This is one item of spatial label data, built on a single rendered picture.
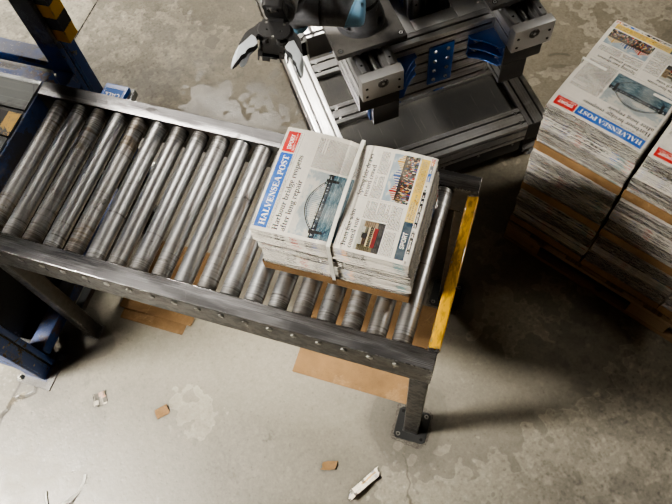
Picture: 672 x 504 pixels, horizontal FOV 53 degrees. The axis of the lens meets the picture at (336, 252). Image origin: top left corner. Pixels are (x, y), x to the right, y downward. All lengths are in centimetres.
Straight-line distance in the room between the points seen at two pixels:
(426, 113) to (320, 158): 115
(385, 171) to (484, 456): 118
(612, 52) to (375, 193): 90
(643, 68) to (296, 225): 111
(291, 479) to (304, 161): 120
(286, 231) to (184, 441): 117
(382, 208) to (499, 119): 125
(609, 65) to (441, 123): 79
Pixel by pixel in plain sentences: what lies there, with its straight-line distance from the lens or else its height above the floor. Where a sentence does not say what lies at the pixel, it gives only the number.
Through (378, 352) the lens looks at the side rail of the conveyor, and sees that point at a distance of 163.
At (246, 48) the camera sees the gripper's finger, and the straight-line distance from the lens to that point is 154.
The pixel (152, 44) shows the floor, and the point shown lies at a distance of 341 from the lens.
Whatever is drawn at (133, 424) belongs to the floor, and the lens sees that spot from 257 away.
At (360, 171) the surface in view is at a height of 103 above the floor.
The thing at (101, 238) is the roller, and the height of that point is 80.
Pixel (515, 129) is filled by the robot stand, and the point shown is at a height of 23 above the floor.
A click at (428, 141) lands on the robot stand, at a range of 260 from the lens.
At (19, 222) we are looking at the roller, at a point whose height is 79.
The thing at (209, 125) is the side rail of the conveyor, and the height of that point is 80.
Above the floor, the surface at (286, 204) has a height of 103.
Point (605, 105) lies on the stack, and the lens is 202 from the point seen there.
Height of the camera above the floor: 236
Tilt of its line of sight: 64 degrees down
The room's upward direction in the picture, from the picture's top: 9 degrees counter-clockwise
